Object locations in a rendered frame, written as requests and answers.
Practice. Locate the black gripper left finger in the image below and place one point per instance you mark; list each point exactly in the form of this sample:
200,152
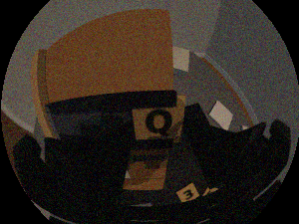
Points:
105,159

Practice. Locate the beige flat rectangular slab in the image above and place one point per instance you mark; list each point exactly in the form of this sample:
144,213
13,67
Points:
180,61

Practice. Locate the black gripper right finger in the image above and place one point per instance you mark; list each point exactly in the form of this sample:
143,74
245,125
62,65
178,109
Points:
217,150

